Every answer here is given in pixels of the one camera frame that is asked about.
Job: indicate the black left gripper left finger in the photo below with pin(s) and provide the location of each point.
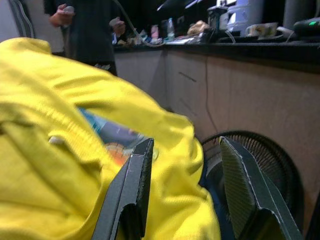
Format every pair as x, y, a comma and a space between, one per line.
130, 190

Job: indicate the clear plastic bottle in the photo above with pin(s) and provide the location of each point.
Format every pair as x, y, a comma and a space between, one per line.
170, 28

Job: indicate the person's left hand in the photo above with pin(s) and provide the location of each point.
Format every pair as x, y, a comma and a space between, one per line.
118, 26

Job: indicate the white rice cooker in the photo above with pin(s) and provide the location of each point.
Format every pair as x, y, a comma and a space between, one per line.
246, 15

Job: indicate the beige kitchen cabinet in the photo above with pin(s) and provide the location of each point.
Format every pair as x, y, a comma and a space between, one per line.
240, 100

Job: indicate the black device with green light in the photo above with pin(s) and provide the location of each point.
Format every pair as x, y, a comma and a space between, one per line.
307, 26

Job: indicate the yellow printed shirt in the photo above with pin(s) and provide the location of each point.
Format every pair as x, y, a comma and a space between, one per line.
62, 140

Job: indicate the pink small bottle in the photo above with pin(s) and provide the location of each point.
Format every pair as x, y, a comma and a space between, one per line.
155, 32

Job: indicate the brown bread bag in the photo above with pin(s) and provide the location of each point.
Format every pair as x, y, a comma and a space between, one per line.
198, 27

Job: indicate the white floral cup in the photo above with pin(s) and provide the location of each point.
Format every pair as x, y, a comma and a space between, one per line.
262, 29

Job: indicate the black round laundry basket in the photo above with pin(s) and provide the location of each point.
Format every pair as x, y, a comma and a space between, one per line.
275, 160

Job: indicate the person's right hand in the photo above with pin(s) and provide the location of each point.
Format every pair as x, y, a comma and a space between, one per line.
61, 16

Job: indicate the person in dark clothes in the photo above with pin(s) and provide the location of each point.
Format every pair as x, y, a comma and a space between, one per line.
92, 32

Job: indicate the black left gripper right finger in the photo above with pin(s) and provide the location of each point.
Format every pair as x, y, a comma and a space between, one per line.
252, 190

